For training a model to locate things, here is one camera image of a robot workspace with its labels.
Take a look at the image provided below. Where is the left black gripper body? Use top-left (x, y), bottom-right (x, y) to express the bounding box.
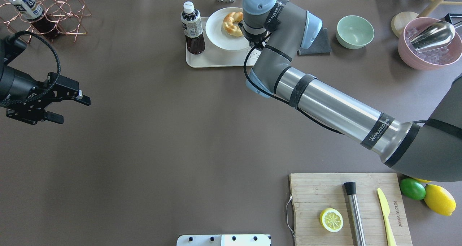
top-left (1, 72), bottom-right (80, 125)

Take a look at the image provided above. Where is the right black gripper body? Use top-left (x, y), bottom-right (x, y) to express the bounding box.
top-left (249, 38), bottom-right (267, 52)

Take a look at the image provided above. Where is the braided donut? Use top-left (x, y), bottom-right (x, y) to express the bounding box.
top-left (222, 11), bottom-right (243, 37)

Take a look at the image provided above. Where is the white bowl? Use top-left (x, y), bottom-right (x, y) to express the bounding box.
top-left (206, 7), bottom-right (249, 51)

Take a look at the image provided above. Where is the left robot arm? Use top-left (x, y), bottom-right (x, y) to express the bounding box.
top-left (0, 36), bottom-right (91, 125)

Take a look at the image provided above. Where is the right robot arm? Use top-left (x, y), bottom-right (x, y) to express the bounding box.
top-left (239, 0), bottom-right (462, 182)

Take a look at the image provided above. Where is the cream rabbit tray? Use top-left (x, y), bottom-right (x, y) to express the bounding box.
top-left (186, 17), bottom-right (250, 68)

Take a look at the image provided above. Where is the grey folded cloth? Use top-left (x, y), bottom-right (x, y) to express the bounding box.
top-left (297, 28), bottom-right (332, 56)

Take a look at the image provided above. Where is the dark drink bottle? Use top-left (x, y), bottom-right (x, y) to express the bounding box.
top-left (180, 1), bottom-right (206, 55)

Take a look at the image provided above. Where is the bottle in copper rack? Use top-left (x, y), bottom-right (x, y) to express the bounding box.
top-left (8, 0), bottom-right (60, 39)

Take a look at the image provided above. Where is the mint green bowl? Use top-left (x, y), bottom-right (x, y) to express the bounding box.
top-left (336, 15), bottom-right (375, 49)

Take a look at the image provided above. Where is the wooden cup stand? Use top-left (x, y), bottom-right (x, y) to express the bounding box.
top-left (391, 0), bottom-right (461, 37)

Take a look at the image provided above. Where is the pink bowl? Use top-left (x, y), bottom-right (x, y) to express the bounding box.
top-left (398, 17), bottom-right (461, 70)

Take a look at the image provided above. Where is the wooden cutting board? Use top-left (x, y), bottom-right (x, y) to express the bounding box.
top-left (290, 173), bottom-right (413, 246)

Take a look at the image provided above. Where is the metal muddler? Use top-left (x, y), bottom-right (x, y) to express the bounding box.
top-left (343, 182), bottom-right (366, 246)

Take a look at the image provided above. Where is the metal ice scoop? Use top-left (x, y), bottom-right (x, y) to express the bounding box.
top-left (410, 21), bottom-right (456, 52)

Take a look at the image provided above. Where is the pile of clear ice cubes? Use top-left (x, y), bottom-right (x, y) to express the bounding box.
top-left (406, 27), bottom-right (456, 64)

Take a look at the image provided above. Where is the half lemon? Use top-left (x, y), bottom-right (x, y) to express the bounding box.
top-left (319, 208), bottom-right (343, 233)

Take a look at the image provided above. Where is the green lime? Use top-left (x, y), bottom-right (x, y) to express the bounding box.
top-left (400, 178), bottom-right (426, 200)

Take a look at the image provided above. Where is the yellow plastic knife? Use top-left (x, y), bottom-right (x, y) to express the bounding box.
top-left (377, 188), bottom-right (397, 246)

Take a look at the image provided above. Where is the yellow lemon near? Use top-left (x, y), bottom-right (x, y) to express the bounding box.
top-left (424, 185), bottom-right (457, 216)

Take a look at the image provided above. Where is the copper wire bottle rack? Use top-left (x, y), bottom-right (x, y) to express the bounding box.
top-left (1, 0), bottom-right (91, 42)

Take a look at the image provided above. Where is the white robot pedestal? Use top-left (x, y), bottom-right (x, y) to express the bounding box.
top-left (176, 233), bottom-right (272, 246)

